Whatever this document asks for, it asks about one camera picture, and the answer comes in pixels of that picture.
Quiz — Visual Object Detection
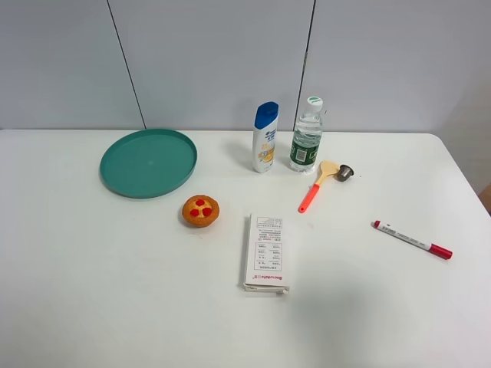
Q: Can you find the dark coffee capsule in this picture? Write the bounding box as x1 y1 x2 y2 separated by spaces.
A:
336 165 354 182

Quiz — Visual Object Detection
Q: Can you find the white printed carton box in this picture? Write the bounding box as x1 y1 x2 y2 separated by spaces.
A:
243 213 290 294

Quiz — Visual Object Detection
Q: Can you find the wooden spatula orange handle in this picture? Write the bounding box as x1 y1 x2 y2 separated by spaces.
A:
298 160 340 213

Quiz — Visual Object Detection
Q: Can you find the red white marker pen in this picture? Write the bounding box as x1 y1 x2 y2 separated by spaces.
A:
371 220 453 260

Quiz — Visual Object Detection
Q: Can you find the teal round plate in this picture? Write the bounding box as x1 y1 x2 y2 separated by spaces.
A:
99 129 198 199

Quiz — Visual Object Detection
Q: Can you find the clear water bottle green label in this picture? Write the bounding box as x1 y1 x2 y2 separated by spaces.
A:
290 97 323 173

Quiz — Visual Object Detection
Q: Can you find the white blue shampoo bottle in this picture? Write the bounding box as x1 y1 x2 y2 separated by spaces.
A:
252 101 278 173

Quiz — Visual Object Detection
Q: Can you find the orange fruit tart toy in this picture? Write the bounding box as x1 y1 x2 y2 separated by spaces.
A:
181 195 219 228

